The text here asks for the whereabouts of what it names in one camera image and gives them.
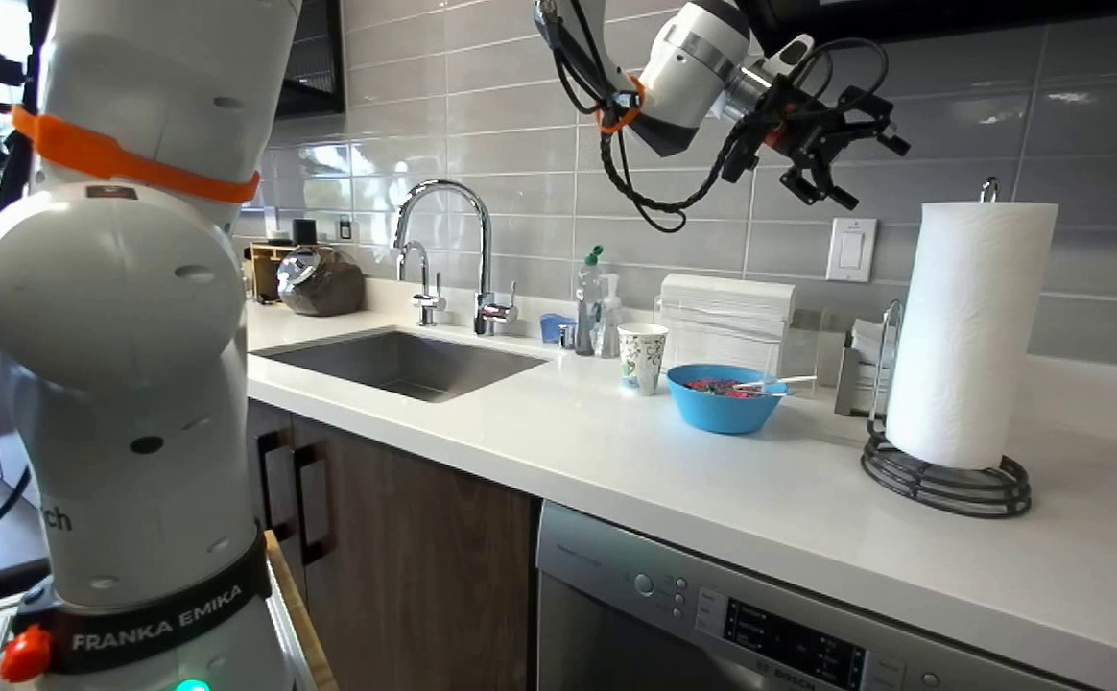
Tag white plastic spoon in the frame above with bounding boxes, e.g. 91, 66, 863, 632
726, 367, 824, 399

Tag tall chrome faucet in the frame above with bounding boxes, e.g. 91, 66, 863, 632
389, 177, 526, 343

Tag stainless steel dishwasher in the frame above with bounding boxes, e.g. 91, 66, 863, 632
531, 499, 1085, 691

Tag blue plastic bowl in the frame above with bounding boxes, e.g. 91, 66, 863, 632
662, 362, 791, 441

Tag steel container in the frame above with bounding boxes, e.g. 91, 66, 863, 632
831, 304, 908, 421

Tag small chrome faucet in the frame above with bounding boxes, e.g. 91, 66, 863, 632
391, 239, 450, 331

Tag dish soap bottle green cap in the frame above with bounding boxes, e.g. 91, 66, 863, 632
574, 243, 627, 362

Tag blue sponge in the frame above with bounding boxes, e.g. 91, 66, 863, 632
539, 312, 583, 348

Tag dark range hood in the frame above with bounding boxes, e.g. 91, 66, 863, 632
737, 0, 1117, 60

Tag printed paper cup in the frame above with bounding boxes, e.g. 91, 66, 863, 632
613, 318, 673, 399

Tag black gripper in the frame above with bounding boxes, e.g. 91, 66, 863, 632
716, 70, 914, 213

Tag brown wooden cabinet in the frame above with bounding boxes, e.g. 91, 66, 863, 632
247, 399, 542, 691

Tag light wooden frame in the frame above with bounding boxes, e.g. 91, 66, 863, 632
259, 524, 343, 691

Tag white paper towel roll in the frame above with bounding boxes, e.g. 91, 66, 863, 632
885, 197, 1065, 470

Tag stainless steel sink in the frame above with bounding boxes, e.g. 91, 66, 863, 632
252, 325, 554, 408

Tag white napkin stack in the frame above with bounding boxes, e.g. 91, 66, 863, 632
653, 270, 801, 383

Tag dark round pot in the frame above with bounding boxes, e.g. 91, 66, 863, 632
273, 243, 371, 322

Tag black cabinet handle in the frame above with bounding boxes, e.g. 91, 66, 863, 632
252, 427, 301, 540
291, 436, 343, 568

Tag white wall outlet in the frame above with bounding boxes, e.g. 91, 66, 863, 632
823, 213, 885, 287

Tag black wire towel holder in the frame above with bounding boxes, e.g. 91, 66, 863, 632
856, 174, 1037, 523

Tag colourful beads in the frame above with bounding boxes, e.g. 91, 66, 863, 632
685, 371, 768, 401

